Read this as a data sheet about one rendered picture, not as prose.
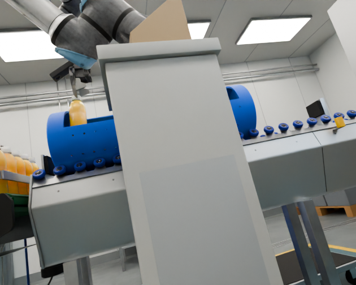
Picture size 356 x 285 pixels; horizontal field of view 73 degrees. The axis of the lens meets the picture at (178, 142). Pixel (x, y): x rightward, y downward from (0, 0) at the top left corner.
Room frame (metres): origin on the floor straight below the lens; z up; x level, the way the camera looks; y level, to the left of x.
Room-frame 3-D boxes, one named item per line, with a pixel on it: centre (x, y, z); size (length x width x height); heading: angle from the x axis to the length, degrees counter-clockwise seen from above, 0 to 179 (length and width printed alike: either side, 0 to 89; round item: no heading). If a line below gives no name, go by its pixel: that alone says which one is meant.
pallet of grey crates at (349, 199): (4.12, -2.30, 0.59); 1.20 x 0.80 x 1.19; 14
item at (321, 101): (1.23, -0.75, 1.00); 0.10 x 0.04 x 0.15; 10
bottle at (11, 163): (0.88, 0.66, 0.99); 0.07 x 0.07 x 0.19
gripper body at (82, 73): (0.97, 0.36, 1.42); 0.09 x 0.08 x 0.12; 100
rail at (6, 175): (0.98, 0.64, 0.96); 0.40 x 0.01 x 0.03; 10
